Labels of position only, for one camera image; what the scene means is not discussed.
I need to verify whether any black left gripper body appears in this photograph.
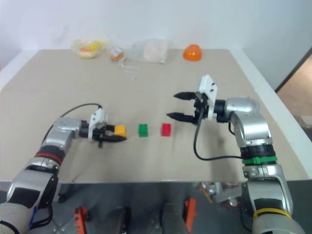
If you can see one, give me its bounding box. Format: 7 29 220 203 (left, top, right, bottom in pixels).
93 124 115 148

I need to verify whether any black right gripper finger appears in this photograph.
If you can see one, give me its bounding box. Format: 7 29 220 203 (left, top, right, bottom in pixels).
173 91 197 101
166 112 197 125

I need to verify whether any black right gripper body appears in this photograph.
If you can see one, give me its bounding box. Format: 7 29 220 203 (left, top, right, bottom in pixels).
193 91 211 125

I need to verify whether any yellow cube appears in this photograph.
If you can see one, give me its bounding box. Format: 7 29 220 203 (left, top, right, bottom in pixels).
114 124 128 138

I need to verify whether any red cube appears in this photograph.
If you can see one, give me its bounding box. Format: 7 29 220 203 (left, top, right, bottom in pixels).
160 123 172 137

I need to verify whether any green cube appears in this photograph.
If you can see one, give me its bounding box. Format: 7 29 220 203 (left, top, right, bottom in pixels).
137 123 149 138

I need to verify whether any orange plastic bowl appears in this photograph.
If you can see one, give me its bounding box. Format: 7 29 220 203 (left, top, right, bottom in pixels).
182 43 204 62

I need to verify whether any clear plastic bag with bread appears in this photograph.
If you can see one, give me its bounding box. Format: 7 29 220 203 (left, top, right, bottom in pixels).
125 39 172 65

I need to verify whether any orange fruit with label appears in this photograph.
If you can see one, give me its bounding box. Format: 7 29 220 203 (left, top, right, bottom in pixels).
109 46 126 62

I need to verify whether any clear bag with yellow food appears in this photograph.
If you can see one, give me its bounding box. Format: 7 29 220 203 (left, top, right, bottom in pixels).
71 39 108 59

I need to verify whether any orange and black clamp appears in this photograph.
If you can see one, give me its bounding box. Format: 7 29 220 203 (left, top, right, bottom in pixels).
183 198 198 233
74 206 90 234

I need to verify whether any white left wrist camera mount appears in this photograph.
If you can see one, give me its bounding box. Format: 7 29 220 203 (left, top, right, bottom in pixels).
88 108 109 142

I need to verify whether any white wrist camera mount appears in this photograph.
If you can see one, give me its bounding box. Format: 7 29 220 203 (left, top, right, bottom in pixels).
196 74 218 120
88 108 109 142

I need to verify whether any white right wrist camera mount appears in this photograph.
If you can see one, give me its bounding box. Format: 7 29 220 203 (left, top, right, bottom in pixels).
196 74 218 120

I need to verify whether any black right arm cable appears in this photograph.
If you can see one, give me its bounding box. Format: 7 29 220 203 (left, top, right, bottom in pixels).
193 107 245 161

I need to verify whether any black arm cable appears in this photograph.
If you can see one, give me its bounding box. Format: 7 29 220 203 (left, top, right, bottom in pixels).
193 107 245 161
40 103 103 147

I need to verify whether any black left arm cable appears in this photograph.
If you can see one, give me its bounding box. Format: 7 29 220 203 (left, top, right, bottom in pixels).
40 103 103 147

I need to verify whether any white string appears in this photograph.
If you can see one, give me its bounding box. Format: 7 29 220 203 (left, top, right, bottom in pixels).
118 59 141 81

